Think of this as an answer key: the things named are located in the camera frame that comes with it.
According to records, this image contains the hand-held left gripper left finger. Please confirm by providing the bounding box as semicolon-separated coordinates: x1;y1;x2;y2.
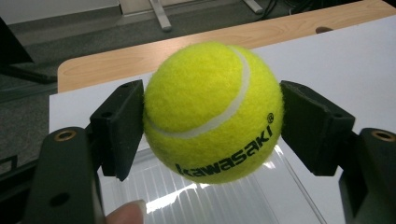
89;78;146;182

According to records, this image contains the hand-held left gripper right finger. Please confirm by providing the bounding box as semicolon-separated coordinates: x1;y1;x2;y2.
279;79;356;177

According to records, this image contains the white table cover sheet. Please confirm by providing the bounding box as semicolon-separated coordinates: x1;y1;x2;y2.
49;14;396;224

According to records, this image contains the grey metal stand leg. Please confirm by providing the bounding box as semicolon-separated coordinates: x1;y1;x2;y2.
148;0;173;33
243;0;264;15

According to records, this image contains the yellow tennis ball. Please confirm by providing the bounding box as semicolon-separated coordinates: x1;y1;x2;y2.
142;40;285;185

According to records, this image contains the clear plastic tray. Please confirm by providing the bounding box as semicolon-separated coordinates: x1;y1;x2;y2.
97;144;329;224

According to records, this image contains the black cable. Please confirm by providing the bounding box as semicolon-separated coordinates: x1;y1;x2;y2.
255;0;312;22

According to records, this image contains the dark stand base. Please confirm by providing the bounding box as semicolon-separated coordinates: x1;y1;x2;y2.
0;17;59;85

